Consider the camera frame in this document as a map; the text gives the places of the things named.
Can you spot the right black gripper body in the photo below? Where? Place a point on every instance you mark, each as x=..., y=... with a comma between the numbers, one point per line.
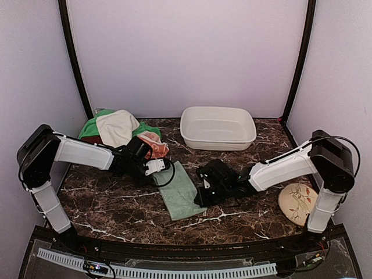
x=221, y=194

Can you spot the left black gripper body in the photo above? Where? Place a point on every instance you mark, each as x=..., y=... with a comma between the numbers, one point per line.
x=134, y=170

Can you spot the mint green panda towel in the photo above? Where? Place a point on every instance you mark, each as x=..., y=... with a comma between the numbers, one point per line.
x=179, y=195

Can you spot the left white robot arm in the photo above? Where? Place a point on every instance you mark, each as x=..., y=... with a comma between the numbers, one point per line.
x=46, y=147

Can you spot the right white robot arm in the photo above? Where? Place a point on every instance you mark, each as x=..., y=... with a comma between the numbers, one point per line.
x=323, y=154

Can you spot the orange patterned towel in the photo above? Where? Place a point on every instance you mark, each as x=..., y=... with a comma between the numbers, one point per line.
x=159, y=149

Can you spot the cream white towel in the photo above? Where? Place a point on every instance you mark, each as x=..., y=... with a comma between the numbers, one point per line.
x=116, y=129

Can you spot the dark red towel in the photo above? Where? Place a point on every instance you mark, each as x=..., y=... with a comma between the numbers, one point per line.
x=93, y=139

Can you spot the bright green towel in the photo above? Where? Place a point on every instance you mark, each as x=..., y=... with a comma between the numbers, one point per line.
x=90, y=128

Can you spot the white plastic basin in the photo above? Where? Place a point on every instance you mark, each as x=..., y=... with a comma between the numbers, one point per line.
x=214, y=128

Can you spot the round floral coaster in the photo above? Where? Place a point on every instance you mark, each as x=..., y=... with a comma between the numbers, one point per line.
x=296, y=201

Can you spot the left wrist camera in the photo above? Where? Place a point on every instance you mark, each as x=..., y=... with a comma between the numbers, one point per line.
x=156, y=165

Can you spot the black front rail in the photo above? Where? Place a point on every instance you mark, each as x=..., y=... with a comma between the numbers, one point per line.
x=181, y=246

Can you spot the white slotted cable duct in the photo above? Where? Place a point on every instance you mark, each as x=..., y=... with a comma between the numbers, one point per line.
x=149, y=269

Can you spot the left black frame post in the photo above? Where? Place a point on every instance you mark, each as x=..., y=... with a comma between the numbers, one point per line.
x=69, y=41

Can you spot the black frame post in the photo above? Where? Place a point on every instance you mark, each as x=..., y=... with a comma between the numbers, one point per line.
x=69, y=41
x=307, y=30

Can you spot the right black frame post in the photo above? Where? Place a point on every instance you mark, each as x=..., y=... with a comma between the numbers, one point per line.
x=307, y=30

